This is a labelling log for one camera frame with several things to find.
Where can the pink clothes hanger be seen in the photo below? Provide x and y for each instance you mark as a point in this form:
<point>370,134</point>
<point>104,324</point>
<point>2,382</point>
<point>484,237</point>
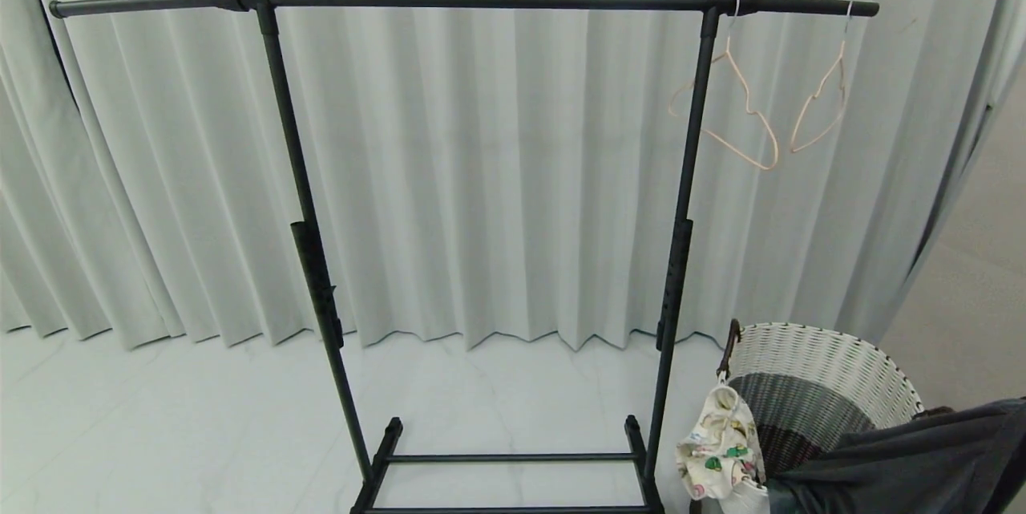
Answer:
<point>841,69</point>
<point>738,79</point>

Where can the dark grey long-sleeved shirt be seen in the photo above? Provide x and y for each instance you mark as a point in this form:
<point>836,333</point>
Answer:
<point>906,466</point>

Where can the white laundry basket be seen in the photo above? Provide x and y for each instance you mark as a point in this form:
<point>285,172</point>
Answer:
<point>817,354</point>

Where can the white curtain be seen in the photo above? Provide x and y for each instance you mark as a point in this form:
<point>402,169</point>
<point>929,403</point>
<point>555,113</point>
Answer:
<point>497,177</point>
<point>32,201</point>

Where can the cream printed garment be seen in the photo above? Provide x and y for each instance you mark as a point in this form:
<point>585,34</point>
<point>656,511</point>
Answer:
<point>717,450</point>

